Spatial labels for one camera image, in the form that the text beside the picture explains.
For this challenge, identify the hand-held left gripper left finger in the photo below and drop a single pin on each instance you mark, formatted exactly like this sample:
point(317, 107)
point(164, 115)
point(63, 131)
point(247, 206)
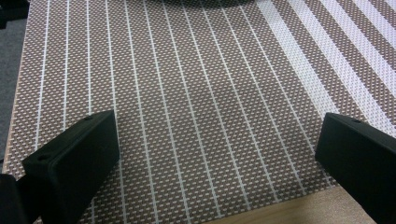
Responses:
point(74, 161)

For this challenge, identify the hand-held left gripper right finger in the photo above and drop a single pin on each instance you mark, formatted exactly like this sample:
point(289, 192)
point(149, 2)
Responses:
point(361, 155)

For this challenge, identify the brown striped woven placemat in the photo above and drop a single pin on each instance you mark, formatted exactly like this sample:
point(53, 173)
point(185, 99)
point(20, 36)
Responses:
point(199, 93)

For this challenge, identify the black object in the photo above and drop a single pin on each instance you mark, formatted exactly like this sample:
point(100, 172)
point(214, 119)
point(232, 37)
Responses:
point(11, 11)

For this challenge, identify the dark object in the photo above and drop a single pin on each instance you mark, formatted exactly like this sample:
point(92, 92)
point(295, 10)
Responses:
point(202, 2)

